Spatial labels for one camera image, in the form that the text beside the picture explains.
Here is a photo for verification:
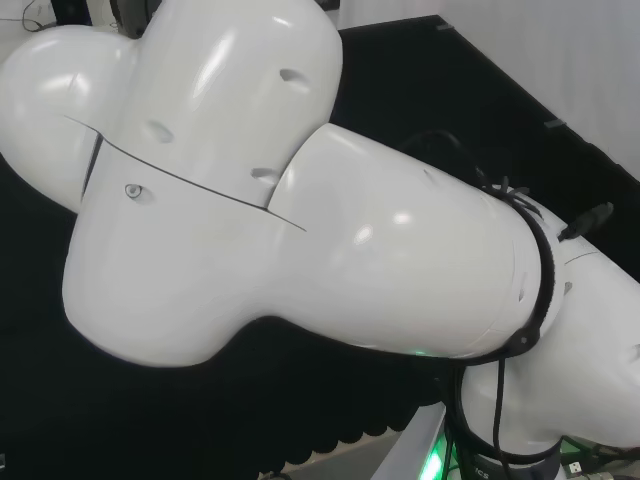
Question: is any black bench cloth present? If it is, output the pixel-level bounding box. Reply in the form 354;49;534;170
0;13;640;480

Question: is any black dangling cable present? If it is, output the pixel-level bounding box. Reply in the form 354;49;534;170
443;349;562;464

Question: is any black rectangular device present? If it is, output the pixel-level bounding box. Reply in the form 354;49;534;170
52;0;94;26

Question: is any thin grey cable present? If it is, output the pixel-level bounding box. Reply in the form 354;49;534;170
0;0;47;31

